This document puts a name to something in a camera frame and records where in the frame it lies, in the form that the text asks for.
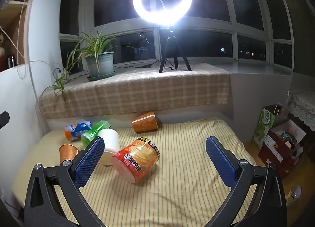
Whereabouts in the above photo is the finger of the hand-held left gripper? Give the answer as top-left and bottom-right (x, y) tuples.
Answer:
(0, 111), (10, 129)

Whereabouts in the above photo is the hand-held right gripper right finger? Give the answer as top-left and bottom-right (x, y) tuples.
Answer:
(204, 136), (287, 227)

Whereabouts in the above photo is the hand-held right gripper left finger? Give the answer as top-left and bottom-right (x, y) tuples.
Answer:
(24, 136), (109, 227)

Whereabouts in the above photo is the red instant noodle cup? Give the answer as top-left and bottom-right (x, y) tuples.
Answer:
(112, 137), (161, 184)

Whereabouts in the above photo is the small orange paper cup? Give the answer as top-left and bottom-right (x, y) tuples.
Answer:
(59, 144), (79, 165)

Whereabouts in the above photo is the white paper cup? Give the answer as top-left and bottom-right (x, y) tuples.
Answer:
(97, 129), (120, 167)

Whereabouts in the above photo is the large orange paper cup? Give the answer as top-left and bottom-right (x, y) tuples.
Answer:
(131, 111), (158, 133)

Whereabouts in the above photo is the green plastic bottle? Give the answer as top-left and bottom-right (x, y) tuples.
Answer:
(81, 120), (113, 148)

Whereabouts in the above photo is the blue and orange snack packet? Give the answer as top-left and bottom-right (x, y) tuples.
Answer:
(64, 119), (93, 141)

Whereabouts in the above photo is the yellow striped bed sheet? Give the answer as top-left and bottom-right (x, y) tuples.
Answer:
(12, 117), (258, 227)

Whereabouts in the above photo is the dark red cardboard box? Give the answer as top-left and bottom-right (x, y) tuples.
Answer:
(258, 119), (309, 180)

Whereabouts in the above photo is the green paper bag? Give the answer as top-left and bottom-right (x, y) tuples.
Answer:
(253, 104), (290, 150)

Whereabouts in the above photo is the dark bottle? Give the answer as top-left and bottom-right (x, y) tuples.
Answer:
(7, 52), (16, 69)

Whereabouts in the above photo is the pink round object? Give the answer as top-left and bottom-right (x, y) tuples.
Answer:
(285, 185), (302, 204)

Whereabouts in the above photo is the green pot saucer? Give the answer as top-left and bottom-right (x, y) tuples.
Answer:
(87, 70), (116, 82)

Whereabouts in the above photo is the beige checked cloth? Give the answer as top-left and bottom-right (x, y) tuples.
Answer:
(37, 63), (230, 119)

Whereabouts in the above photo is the grey-green flower pot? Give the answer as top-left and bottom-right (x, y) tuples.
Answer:
(84, 51), (115, 78)

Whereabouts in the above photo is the white lace cloth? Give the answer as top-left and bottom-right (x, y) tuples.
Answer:
(287, 91), (315, 125)

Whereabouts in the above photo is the wooden shelf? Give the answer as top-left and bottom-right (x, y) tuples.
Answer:
(0, 0), (43, 73)

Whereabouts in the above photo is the spider plant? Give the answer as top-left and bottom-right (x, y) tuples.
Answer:
(42, 26), (136, 102)

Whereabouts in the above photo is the black tripod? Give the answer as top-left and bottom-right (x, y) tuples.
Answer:
(159, 26), (192, 73)

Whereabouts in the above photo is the black power cable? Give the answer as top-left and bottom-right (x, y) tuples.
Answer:
(114, 60), (161, 69)

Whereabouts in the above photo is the white ring light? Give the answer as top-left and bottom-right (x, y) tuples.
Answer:
(133, 0), (194, 26)

